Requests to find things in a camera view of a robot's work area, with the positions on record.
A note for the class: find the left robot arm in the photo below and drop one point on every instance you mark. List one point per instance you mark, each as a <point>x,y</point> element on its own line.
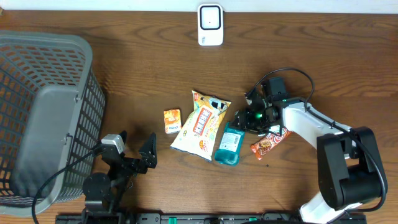
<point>104,191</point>

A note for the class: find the red Top chocolate bar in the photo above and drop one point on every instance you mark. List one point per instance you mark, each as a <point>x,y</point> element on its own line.
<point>268,142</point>

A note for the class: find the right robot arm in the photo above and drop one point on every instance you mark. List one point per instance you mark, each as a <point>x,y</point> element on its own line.
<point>350,170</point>

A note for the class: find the grey plastic shopping basket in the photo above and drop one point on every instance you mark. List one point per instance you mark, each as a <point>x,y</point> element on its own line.
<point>51,112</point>

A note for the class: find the small orange snack box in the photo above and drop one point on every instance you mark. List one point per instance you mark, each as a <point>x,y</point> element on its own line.
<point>172,121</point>

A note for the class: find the white barcode scanner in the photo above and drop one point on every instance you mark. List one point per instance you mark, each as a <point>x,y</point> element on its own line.
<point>210,25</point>

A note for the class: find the teal Listerine mouthwash bottle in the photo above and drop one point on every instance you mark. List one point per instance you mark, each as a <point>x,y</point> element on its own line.
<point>230,146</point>

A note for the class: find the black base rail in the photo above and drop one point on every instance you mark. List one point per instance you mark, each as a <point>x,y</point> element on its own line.
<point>156,218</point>

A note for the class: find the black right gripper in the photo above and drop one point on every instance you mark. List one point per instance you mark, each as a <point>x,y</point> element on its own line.
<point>244,121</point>

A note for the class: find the large yellow snack bag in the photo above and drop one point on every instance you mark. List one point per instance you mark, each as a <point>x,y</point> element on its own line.
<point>198,134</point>

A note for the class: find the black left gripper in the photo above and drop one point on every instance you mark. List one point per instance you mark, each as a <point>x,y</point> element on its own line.
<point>142,167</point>

